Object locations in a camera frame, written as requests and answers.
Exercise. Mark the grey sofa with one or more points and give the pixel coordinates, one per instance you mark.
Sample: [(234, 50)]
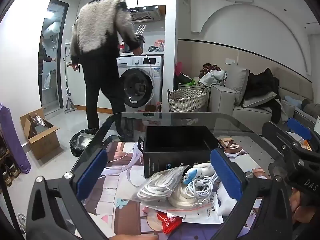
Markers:
[(222, 100)]

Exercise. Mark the wall switch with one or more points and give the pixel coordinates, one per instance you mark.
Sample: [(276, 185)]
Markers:
[(229, 61)]

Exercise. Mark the white router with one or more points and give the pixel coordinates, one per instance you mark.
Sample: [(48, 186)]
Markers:
[(141, 30)]

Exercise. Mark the grey cushion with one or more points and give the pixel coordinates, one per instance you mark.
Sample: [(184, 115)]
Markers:
[(260, 100), (237, 82)]

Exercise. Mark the red packet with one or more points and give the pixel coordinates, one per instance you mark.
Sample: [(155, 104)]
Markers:
[(168, 222)]

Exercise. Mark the printed mat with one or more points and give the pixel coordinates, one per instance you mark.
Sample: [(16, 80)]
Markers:
[(112, 192)]

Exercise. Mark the white wicker basket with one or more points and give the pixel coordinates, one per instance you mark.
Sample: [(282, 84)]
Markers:
[(187, 100)]

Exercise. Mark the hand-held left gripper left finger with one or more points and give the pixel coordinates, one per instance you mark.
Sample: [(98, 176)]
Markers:
[(92, 172)]

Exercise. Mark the white printed packet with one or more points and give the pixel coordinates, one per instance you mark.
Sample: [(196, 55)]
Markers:
[(207, 213)]

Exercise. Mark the white water heater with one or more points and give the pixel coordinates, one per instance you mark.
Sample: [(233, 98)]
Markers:
[(53, 31)]

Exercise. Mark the plaid garment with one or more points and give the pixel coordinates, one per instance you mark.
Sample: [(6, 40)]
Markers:
[(210, 67)]

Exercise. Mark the cardboard box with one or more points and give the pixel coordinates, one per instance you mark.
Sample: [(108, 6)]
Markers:
[(42, 140)]

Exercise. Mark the red bag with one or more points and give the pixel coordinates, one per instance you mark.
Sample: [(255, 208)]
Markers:
[(160, 43)]

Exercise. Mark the white garment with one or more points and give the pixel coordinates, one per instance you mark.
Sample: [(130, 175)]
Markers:
[(212, 77)]

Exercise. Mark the range hood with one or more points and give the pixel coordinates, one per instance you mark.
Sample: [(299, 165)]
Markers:
[(145, 13)]

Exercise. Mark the mop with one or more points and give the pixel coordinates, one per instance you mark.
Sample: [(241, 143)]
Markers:
[(68, 102)]

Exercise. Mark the person's right hand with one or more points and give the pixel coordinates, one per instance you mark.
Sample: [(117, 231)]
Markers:
[(297, 205)]

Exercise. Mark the black trash bin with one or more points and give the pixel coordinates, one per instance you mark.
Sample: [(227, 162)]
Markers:
[(80, 140)]

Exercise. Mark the green bag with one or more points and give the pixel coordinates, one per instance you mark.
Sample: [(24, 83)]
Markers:
[(187, 81)]

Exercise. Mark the black jacket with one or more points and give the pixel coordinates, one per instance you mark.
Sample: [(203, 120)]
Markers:
[(260, 80)]

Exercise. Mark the black box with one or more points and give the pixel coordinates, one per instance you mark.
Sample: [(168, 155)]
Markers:
[(162, 160)]

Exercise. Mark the white washing machine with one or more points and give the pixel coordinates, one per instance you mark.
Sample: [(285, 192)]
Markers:
[(150, 62)]

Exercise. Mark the clear zip bag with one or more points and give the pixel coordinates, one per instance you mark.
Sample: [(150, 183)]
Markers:
[(160, 208)]

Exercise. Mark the shoe rack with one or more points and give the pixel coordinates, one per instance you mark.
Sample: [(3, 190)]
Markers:
[(7, 165)]

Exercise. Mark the rolled white belt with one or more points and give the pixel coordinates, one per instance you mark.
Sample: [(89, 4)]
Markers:
[(182, 198)]

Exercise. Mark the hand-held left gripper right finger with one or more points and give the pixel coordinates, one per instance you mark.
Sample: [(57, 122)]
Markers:
[(225, 177)]

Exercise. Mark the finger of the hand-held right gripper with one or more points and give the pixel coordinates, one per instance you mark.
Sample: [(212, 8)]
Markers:
[(298, 128)]

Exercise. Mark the white foam sheet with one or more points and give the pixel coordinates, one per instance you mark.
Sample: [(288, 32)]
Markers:
[(226, 205)]

